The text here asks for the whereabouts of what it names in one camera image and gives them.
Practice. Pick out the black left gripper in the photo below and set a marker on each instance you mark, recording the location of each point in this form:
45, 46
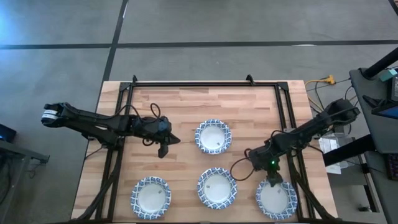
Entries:
161, 129

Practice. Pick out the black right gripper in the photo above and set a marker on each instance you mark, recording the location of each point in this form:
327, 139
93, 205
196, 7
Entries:
267, 158

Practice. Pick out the blue patterned paper bowl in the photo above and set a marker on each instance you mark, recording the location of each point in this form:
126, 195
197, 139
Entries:
213, 137
217, 188
150, 198
276, 202

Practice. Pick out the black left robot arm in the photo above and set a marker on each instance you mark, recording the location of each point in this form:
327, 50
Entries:
93, 121

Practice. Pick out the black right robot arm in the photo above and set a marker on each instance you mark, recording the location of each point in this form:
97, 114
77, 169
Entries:
311, 127

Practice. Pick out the black desk bar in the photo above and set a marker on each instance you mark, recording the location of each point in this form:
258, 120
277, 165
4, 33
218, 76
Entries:
348, 152

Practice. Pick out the dark grey side desk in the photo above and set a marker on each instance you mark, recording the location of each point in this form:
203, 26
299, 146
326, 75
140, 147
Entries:
379, 133

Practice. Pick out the dark keyboard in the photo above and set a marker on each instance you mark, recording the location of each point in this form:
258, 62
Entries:
393, 167

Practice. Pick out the black tablet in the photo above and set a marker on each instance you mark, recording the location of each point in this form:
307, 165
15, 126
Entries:
387, 111

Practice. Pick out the teal box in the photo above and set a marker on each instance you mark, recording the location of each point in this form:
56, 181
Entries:
388, 75

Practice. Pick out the black pole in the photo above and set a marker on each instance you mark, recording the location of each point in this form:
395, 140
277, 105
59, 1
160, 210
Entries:
382, 63

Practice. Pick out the dark box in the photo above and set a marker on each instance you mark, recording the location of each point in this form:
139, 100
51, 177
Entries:
7, 133

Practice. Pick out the black aluminium table frame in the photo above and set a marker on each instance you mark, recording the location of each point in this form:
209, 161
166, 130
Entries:
202, 84

